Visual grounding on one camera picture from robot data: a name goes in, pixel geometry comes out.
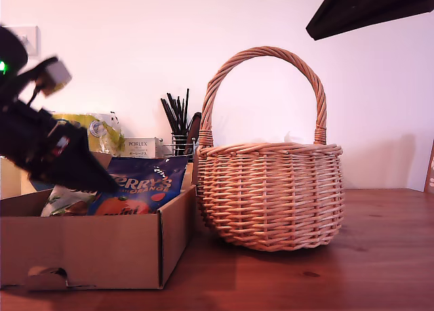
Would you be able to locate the white Galaxy truffle egg bag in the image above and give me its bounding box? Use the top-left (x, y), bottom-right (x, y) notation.
top-left (40, 185), bottom-right (99, 217)

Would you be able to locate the blue Terry's orange egg bag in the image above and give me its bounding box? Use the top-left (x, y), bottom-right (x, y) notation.
top-left (86, 156), bottom-right (190, 216)

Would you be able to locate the white Porlex box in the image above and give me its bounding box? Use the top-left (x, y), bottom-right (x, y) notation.
top-left (123, 137), bottom-right (163, 159)

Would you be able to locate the brown cardboard box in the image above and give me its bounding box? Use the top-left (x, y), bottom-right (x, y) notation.
top-left (0, 151), bottom-right (197, 291)

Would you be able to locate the yellow kitchen towel pack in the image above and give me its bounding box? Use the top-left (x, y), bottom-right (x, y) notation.
top-left (0, 112), bottom-right (125, 200)

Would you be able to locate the thin black stick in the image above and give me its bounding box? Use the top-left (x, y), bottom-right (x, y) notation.
top-left (160, 98), bottom-right (176, 135)
top-left (176, 95), bottom-right (186, 135)
top-left (165, 93), bottom-right (182, 135)
top-left (183, 88), bottom-right (191, 136)

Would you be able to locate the wooden chair back with dots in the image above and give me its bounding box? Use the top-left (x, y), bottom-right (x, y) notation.
top-left (422, 144), bottom-right (434, 194)

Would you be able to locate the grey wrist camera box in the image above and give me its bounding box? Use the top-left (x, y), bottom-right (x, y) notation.
top-left (35, 58), bottom-right (73, 97)

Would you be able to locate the wire utensil holder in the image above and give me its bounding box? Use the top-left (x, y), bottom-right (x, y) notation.
top-left (161, 131), bottom-right (201, 158)

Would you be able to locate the white wall light switch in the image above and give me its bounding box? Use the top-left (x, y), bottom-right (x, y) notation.
top-left (13, 25), bottom-right (40, 58)

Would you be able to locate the woven wicker basket with handle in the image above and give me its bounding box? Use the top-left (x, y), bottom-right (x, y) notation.
top-left (195, 45), bottom-right (345, 253)

